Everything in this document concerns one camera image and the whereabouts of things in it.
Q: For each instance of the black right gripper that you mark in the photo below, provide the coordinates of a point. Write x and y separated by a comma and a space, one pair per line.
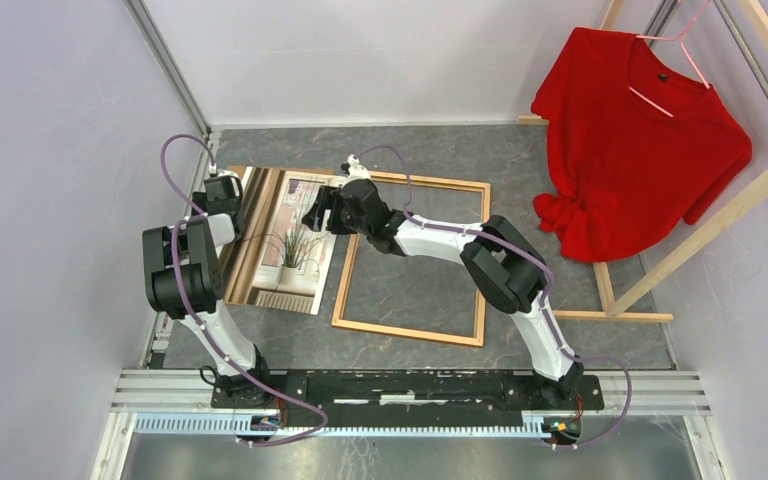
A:
328, 198

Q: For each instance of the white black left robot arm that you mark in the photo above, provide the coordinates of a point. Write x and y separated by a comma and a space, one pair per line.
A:
183, 279

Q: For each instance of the red t-shirt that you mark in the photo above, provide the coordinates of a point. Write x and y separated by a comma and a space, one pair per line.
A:
633, 147

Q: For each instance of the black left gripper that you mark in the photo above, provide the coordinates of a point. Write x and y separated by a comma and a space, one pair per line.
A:
207, 201

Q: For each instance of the plant window photo print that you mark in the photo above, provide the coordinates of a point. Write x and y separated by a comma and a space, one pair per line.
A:
278, 263

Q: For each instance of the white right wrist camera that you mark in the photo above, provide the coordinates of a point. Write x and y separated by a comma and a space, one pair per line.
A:
354, 169

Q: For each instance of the aluminium rail frame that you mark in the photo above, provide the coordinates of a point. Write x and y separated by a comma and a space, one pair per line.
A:
179, 402

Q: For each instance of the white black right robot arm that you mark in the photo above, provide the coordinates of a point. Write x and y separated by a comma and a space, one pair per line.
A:
510, 275

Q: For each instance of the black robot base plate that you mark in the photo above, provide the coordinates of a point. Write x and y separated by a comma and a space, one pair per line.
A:
417, 398

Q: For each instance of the wooden clothes rack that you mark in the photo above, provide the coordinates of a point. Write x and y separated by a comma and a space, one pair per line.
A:
615, 309

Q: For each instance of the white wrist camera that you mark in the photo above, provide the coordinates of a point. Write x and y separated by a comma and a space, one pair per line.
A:
214, 172
354, 169

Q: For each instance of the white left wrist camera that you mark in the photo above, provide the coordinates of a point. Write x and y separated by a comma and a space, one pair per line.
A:
214, 172

